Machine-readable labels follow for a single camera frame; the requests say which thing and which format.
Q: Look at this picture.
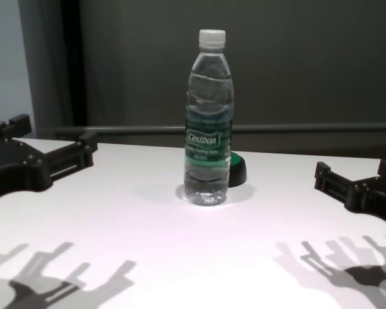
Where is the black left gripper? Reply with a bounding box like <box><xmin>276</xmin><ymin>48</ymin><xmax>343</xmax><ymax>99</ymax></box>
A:
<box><xmin>0</xmin><ymin>114</ymin><xmax>99</xmax><ymax>207</ymax></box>

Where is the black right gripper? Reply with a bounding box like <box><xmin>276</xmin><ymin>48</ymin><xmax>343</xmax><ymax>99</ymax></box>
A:
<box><xmin>314</xmin><ymin>159</ymin><xmax>386</xmax><ymax>231</ymax></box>

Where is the clear plastic water bottle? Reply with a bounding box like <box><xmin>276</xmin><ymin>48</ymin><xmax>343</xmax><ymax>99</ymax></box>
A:
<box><xmin>183</xmin><ymin>28</ymin><xmax>235</xmax><ymax>207</ymax></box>

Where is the black green round button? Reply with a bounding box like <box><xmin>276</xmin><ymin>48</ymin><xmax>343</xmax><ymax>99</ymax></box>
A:
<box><xmin>227</xmin><ymin>152</ymin><xmax>248</xmax><ymax>188</ymax></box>

